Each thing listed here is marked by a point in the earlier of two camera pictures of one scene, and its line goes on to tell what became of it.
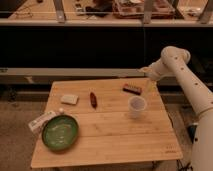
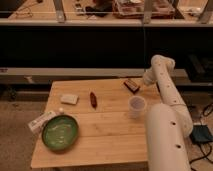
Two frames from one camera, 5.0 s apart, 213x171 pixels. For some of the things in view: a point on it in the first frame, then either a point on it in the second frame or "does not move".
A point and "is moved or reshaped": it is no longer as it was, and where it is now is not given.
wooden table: [118, 121] does not move
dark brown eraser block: [132, 89] is moved or reshaped
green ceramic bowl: [60, 132] does not move
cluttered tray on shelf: [135, 9] does not move
